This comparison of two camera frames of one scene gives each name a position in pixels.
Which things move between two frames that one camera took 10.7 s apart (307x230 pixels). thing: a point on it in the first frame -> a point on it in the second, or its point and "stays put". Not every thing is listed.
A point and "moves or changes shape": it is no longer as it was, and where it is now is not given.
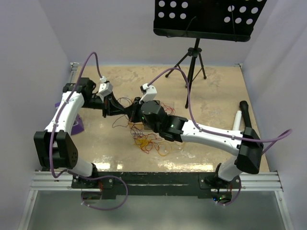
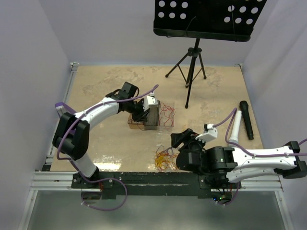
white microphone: x=236 y=125 stays put
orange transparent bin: x=136 y=125 stays put
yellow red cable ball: x=149 y=142 -> x=163 y=157
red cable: x=169 y=108 stays put
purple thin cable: x=120 y=126 moves or changes shape
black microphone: x=243 y=105 stays put
